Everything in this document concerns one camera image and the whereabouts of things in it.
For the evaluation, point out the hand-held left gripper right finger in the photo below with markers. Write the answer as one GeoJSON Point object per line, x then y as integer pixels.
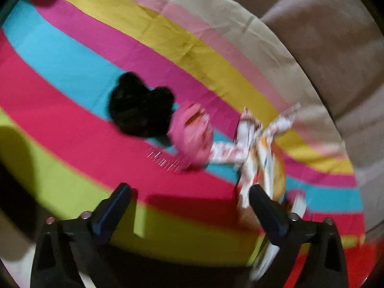
{"type": "Point", "coordinates": [270, 213]}

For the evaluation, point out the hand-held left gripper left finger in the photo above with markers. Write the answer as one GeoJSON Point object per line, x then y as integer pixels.
{"type": "Point", "coordinates": [111, 213]}

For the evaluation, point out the white printed cloth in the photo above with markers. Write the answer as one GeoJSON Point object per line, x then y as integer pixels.
{"type": "Point", "coordinates": [249, 144]}

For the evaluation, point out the black cloth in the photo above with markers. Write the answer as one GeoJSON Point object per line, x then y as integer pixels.
{"type": "Point", "coordinates": [135, 108]}

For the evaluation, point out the pink fabric bundle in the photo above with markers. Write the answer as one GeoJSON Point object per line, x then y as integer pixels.
{"type": "Point", "coordinates": [189, 138]}

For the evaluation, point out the colourful striped blanket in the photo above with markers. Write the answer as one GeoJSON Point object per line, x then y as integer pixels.
{"type": "Point", "coordinates": [75, 66]}

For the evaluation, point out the beige bedding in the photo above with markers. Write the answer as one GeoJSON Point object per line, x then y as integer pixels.
{"type": "Point", "coordinates": [330, 51]}

